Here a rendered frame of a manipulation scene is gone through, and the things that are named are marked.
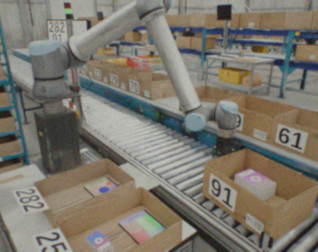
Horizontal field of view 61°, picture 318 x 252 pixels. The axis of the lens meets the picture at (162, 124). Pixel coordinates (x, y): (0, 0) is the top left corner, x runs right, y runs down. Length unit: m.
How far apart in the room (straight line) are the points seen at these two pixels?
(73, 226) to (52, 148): 0.54
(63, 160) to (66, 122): 0.22
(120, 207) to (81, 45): 0.85
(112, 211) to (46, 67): 0.77
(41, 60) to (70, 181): 0.62
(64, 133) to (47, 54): 0.42
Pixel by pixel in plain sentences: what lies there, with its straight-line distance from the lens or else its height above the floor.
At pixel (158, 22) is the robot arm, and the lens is 1.20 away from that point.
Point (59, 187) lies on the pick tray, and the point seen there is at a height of 0.77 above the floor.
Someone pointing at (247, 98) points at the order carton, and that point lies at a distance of 2.03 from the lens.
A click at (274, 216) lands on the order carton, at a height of 0.88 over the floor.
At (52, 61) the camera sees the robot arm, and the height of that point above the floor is 1.35.
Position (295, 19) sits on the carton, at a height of 1.58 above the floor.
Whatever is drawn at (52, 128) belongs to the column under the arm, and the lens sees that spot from 1.54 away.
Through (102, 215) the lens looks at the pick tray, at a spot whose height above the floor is 0.79.
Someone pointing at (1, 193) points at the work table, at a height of 0.75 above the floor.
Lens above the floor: 1.54
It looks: 21 degrees down
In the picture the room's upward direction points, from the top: straight up
